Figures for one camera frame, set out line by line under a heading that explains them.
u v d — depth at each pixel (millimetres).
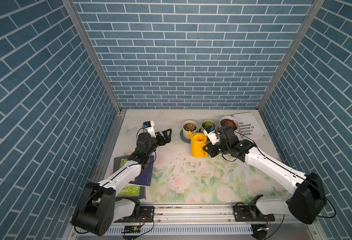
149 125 744
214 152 709
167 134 754
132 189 754
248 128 1050
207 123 1018
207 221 721
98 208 406
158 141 737
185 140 1014
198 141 810
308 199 401
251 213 661
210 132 720
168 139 751
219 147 680
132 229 720
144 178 777
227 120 1016
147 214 739
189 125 994
